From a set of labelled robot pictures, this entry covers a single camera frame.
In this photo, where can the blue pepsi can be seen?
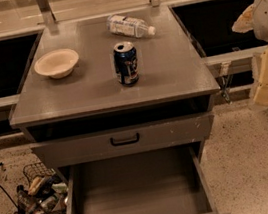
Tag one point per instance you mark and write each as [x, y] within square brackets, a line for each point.
[125, 63]

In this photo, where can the grey top drawer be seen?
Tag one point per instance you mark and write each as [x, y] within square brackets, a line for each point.
[154, 135]

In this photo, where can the grey drawer cabinet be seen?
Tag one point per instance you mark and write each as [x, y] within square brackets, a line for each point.
[173, 82]

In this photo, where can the grey open middle drawer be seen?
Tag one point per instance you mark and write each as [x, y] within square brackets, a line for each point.
[168, 181]

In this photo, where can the clear plastic water bottle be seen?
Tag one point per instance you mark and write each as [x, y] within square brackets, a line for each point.
[129, 26]

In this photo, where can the white paper bowl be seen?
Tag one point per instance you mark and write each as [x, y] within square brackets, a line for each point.
[57, 64]

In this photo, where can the black drawer handle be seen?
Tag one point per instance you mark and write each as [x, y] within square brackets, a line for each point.
[129, 140]

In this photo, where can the black wire basket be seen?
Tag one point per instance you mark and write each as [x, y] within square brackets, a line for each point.
[46, 192]

